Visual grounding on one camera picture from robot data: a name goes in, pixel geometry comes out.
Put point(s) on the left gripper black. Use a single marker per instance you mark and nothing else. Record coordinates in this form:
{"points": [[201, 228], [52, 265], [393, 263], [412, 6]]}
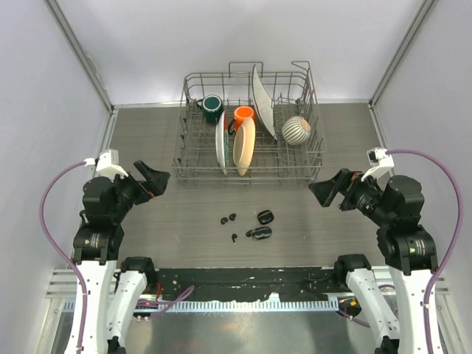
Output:
{"points": [[155, 182]]}

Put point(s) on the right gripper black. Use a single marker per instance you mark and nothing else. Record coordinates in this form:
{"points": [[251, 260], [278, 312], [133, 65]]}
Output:
{"points": [[350, 181]]}

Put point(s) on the black oblong charging case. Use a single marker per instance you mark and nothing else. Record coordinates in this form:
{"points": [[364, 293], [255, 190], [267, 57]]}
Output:
{"points": [[261, 233]]}

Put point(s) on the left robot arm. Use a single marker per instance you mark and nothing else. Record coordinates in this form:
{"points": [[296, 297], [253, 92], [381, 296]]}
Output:
{"points": [[108, 291]]}

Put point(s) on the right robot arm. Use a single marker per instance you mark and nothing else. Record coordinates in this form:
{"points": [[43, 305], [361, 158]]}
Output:
{"points": [[409, 252]]}

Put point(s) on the black square earbud case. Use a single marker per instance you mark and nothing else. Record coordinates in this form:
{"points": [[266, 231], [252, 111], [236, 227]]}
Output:
{"points": [[265, 217]]}

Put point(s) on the striped round bowl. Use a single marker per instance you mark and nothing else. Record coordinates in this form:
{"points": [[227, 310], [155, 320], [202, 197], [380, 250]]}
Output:
{"points": [[296, 130]]}

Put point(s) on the white green plate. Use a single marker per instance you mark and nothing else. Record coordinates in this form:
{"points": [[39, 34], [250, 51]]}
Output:
{"points": [[221, 143]]}

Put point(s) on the dark green mug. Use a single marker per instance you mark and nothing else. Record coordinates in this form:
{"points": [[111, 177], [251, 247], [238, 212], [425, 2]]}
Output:
{"points": [[211, 107]]}

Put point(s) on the beige bowl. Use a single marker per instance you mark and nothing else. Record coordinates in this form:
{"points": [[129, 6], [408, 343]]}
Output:
{"points": [[243, 147]]}

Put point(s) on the white upright plate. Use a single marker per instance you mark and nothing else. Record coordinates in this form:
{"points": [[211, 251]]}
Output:
{"points": [[263, 103]]}

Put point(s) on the orange mug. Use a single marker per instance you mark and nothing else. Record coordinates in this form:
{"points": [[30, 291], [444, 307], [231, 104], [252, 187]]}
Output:
{"points": [[240, 115]]}

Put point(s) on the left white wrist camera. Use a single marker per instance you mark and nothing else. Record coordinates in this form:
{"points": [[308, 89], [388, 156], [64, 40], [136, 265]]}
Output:
{"points": [[107, 164]]}

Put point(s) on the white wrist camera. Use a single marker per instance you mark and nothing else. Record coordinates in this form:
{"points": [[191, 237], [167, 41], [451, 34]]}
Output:
{"points": [[107, 164], [380, 163]]}

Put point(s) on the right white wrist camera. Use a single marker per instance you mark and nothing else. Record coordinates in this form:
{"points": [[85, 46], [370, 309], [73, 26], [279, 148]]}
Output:
{"points": [[380, 163]]}

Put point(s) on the grey wire dish rack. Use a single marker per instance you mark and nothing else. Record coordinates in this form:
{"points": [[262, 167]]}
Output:
{"points": [[274, 161]]}

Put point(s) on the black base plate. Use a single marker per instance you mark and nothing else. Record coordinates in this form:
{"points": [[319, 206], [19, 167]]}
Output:
{"points": [[248, 284]]}

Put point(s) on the white slotted cable duct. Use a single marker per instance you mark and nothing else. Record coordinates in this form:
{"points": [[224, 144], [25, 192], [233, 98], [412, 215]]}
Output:
{"points": [[270, 305]]}

